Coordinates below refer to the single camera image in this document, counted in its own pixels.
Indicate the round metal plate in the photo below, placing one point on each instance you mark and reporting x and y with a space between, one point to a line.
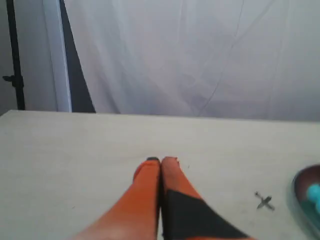
309 221

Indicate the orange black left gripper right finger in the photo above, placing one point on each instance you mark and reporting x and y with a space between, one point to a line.
185 214

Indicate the black stand pole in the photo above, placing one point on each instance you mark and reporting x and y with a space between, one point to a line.
16 79

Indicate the white backdrop curtain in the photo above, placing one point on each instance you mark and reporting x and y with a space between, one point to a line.
244 59

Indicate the teal toy bone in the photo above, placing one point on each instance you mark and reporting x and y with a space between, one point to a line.
312 198

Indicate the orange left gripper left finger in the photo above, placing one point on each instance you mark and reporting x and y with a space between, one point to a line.
135 216

